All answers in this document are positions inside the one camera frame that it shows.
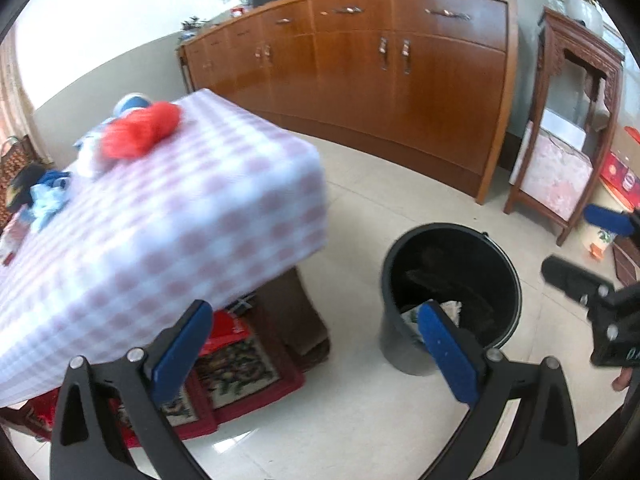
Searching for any light blue face mask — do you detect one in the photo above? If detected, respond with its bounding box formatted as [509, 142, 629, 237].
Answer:
[30, 170, 72, 231]

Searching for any red mesh bag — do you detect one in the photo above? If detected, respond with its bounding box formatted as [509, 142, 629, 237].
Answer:
[101, 102, 182, 159]

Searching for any white tissue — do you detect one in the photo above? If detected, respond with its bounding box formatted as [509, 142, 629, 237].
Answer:
[439, 300, 462, 326]

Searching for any blue white paper cup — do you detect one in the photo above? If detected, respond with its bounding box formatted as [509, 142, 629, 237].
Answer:
[112, 92, 153, 118]

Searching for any person right hand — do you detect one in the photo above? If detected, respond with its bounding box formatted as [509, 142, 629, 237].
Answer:
[611, 367, 634, 392]

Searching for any floral cream waste bin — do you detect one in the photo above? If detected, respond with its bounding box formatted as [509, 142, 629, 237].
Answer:
[578, 221, 616, 261]

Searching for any brown tile sample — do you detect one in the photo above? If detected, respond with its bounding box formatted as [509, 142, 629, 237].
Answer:
[613, 236, 639, 286]

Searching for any cardboard box with red packs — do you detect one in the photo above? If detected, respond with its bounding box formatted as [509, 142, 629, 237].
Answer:
[601, 126, 640, 209]

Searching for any patterned red rug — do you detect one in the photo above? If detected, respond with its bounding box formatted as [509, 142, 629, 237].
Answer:
[106, 303, 306, 449]

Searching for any pink floral bag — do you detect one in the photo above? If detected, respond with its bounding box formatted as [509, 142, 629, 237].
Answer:
[521, 129, 592, 221]

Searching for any black plastic bucket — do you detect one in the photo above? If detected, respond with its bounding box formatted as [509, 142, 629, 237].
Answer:
[380, 222, 523, 376]

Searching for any red cloth under table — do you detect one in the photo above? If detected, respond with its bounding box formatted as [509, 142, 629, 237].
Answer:
[0, 388, 60, 442]

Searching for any carved wooden side stand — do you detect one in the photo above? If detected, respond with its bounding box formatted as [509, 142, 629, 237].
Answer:
[503, 8, 625, 246]

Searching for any long wooden sideboard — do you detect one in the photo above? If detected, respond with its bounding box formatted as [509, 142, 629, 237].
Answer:
[178, 0, 518, 203]

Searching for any wooden lattice bench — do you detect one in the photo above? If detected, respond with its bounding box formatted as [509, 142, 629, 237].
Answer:
[0, 136, 37, 229]

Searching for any pink curtain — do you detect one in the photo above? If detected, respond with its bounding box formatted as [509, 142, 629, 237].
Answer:
[0, 25, 52, 164]

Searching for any small potted succulent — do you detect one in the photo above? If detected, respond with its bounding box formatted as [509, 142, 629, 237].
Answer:
[179, 16, 208, 42]

